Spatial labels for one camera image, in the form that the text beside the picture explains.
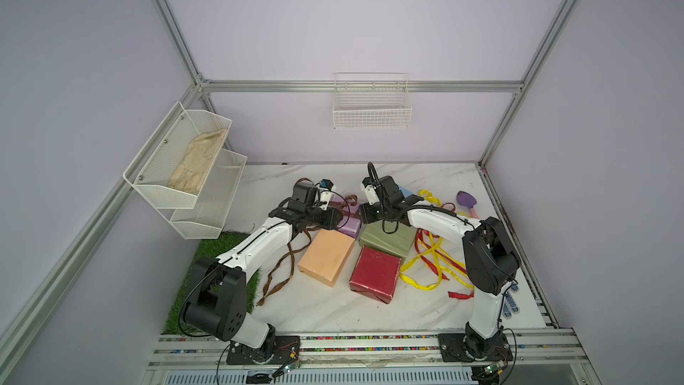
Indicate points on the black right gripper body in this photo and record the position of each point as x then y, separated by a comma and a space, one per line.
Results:
376, 212

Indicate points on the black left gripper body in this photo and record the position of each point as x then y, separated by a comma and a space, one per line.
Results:
321, 219

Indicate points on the light blue gift box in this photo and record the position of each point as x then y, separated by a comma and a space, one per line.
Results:
406, 192

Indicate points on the green gift box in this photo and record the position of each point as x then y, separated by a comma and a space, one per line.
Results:
393, 239

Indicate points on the purple gift box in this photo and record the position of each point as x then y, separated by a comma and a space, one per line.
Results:
350, 219

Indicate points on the orange gift box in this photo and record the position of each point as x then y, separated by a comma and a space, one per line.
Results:
326, 256

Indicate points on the red gift box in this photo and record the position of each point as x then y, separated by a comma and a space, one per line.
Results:
375, 275

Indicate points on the yellow ribbon of blue box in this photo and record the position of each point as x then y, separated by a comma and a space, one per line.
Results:
433, 200

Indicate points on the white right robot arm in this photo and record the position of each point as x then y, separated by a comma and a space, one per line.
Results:
491, 258

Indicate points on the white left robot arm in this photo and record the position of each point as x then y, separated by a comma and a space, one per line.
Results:
216, 297

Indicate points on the green artificial grass mat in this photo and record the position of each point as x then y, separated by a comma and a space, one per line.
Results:
206, 249

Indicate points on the white two-tier mesh shelf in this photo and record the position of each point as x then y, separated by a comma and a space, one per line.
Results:
194, 217

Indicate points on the blue dotted work glove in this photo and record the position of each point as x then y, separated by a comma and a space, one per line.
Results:
510, 307

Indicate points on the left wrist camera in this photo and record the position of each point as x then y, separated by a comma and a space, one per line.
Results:
326, 190

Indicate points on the purple trowel pink handle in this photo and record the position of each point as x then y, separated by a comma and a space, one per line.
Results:
467, 201

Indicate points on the white wire wall basket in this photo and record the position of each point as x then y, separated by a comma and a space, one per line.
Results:
368, 101

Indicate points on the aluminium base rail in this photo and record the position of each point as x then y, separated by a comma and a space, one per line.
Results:
543, 356

